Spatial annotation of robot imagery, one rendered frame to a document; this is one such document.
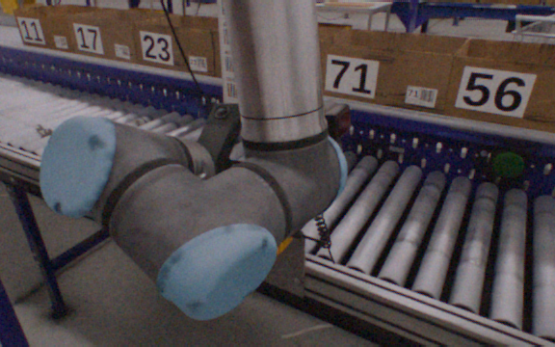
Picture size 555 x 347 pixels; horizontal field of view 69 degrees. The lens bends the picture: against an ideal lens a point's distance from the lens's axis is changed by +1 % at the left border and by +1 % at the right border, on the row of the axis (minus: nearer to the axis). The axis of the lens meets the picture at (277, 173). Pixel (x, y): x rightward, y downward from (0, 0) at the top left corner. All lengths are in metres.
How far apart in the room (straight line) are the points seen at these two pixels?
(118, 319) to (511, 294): 1.42
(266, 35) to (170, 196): 0.16
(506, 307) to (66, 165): 0.71
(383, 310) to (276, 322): 0.94
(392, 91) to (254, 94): 0.88
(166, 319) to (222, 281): 1.45
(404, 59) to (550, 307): 0.69
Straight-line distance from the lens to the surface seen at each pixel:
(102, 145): 0.36
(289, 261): 0.81
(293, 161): 0.38
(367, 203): 1.00
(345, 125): 0.59
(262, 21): 0.36
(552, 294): 0.89
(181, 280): 0.31
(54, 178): 0.39
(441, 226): 0.97
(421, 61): 1.19
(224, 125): 0.55
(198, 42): 1.53
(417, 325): 0.79
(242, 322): 1.69
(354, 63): 1.24
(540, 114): 1.20
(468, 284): 0.83
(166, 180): 0.34
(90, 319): 1.86
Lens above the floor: 1.28
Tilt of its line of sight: 29 degrees down
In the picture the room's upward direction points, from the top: straight up
